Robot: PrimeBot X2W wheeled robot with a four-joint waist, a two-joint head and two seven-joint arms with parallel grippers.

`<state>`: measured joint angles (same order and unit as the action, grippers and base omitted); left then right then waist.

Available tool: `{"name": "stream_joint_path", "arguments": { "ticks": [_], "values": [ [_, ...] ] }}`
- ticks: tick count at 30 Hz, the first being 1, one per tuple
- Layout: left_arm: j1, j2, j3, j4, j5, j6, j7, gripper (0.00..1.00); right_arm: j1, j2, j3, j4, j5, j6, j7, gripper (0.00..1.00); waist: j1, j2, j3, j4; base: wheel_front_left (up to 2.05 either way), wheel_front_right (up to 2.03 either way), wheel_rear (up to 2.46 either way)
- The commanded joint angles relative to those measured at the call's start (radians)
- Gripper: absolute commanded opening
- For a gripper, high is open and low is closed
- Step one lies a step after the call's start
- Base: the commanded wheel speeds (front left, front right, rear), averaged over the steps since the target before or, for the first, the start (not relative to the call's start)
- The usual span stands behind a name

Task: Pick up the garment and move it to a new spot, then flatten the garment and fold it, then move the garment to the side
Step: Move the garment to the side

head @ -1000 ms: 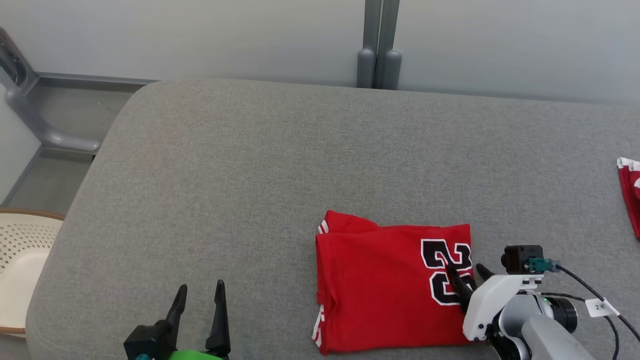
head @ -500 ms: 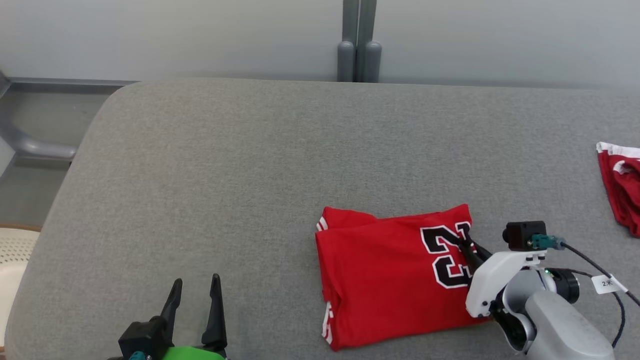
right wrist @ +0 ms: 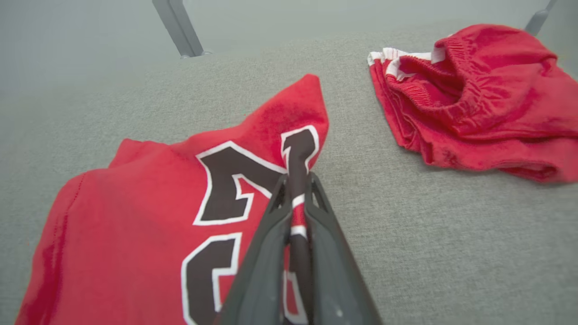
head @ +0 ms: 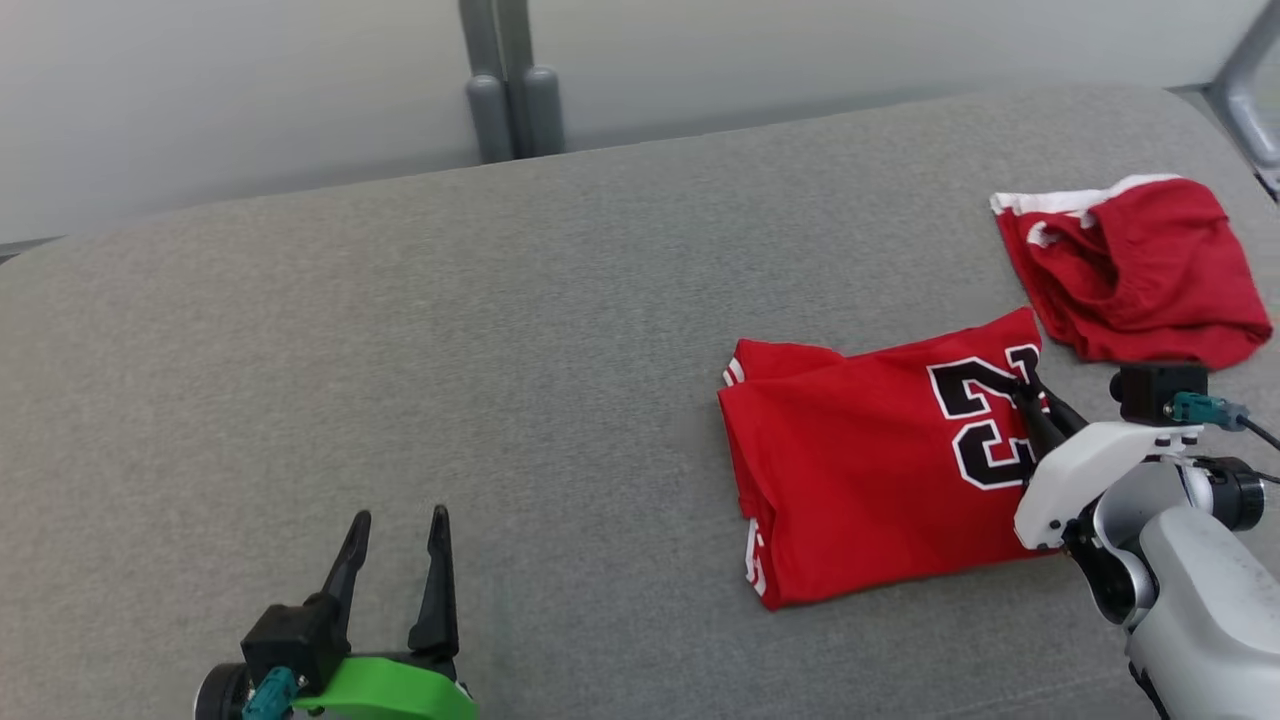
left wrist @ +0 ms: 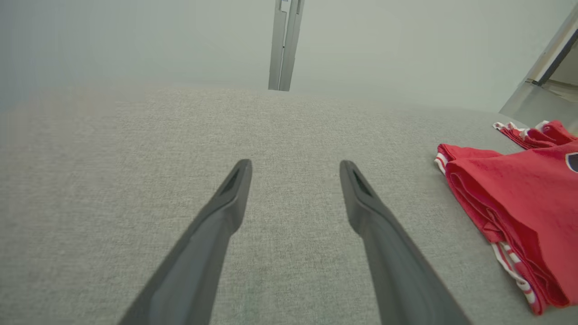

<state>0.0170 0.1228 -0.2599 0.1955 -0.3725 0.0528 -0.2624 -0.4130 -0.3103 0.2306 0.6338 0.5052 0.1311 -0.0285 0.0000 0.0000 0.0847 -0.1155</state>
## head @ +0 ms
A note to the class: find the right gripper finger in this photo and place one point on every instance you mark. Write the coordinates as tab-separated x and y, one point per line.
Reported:
1065	420
1038	430

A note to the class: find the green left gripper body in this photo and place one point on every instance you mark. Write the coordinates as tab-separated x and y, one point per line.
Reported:
390	690

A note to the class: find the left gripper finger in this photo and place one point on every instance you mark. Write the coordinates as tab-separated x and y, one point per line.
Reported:
350	560
437	600

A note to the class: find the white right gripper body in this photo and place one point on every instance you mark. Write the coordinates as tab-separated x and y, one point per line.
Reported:
1070	470

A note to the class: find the red shorts white trim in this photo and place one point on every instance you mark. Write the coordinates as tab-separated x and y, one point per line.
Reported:
1150	270

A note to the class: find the red white basketball jersey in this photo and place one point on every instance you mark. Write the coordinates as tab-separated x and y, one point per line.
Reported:
850	470

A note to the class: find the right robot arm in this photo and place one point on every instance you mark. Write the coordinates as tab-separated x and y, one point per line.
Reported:
1210	600

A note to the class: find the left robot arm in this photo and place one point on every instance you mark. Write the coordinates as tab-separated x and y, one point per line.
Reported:
215	695

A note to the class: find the grey fabric sofa cushion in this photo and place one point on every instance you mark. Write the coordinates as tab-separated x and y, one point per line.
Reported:
400	350

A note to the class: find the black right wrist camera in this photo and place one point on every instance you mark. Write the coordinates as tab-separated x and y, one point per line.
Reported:
1150	392

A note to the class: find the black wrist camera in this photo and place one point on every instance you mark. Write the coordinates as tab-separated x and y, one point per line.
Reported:
290	640
1150	392

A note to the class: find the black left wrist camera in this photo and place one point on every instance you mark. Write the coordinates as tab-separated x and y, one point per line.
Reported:
290	640

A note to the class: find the grey double partition post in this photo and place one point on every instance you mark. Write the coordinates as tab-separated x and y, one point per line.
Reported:
485	60

